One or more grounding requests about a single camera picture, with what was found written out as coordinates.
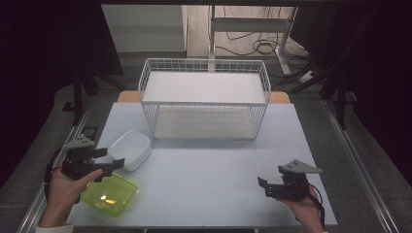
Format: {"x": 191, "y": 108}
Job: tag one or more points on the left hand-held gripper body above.
{"x": 77, "y": 160}

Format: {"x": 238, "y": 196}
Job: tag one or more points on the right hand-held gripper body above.
{"x": 293, "y": 187}

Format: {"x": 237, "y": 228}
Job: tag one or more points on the green plastic container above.
{"x": 108, "y": 195}

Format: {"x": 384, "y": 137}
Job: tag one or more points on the person's right hand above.
{"x": 307, "y": 208}

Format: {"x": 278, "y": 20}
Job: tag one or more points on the person's left hand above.
{"x": 63, "y": 192}

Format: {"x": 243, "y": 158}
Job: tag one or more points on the white plastic container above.
{"x": 131, "y": 149}

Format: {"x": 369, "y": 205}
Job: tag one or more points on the tan wooden board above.
{"x": 128, "y": 96}

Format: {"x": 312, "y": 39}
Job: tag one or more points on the black metal stand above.
{"x": 77, "y": 93}
{"x": 340, "y": 97}

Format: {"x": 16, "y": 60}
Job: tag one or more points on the white power strip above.
{"x": 307, "y": 76}

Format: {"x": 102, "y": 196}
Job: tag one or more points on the white cabinet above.
{"x": 145, "y": 29}

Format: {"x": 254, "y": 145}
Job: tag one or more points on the aluminium rail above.
{"x": 35, "y": 207}
{"x": 362, "y": 174}

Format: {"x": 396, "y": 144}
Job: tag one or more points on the white desk frame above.
{"x": 249, "y": 25}

